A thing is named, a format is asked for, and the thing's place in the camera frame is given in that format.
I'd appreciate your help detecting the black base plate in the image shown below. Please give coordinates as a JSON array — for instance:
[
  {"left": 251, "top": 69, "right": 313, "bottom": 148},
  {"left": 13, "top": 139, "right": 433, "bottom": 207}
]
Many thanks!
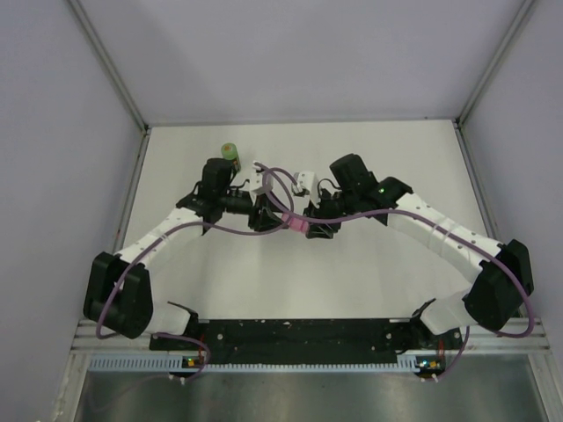
[{"left": 149, "top": 318, "right": 465, "bottom": 366}]

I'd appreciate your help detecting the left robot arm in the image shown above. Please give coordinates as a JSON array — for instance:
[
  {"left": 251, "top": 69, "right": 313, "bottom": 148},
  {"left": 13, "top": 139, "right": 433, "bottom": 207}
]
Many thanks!
[{"left": 83, "top": 157, "right": 272, "bottom": 349}]

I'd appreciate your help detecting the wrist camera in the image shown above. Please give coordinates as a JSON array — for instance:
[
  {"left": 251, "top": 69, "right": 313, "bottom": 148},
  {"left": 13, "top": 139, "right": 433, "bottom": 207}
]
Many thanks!
[
  {"left": 291, "top": 171, "right": 320, "bottom": 208},
  {"left": 249, "top": 161, "right": 274, "bottom": 196}
]

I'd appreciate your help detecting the green pill bottle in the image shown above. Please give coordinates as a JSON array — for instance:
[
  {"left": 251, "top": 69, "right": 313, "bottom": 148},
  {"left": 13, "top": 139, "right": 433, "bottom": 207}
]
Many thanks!
[{"left": 221, "top": 142, "right": 241, "bottom": 173}]

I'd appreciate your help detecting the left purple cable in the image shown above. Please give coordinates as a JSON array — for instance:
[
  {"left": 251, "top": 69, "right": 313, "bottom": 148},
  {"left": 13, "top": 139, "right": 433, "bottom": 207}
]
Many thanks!
[{"left": 95, "top": 161, "right": 295, "bottom": 339}]

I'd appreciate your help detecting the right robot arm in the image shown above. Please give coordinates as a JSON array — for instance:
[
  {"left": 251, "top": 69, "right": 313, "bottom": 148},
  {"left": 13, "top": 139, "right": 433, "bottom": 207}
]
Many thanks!
[{"left": 292, "top": 154, "right": 534, "bottom": 348}]

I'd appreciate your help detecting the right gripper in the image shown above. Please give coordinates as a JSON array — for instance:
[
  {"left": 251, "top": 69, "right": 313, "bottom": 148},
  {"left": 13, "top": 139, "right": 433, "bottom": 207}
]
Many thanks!
[{"left": 303, "top": 186, "right": 359, "bottom": 238}]

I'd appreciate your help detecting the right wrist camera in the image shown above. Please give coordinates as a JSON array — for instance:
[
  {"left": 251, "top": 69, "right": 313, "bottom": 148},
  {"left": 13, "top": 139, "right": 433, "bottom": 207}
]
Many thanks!
[{"left": 291, "top": 171, "right": 320, "bottom": 208}]

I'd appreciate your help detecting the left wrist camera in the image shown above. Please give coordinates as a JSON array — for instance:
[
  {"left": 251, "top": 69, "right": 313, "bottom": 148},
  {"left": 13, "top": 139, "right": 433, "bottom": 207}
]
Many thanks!
[{"left": 249, "top": 161, "right": 274, "bottom": 196}]

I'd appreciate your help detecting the grey cable duct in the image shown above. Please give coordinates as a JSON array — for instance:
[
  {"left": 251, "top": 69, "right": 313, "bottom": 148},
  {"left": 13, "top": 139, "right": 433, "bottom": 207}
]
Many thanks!
[{"left": 88, "top": 354, "right": 443, "bottom": 374}]

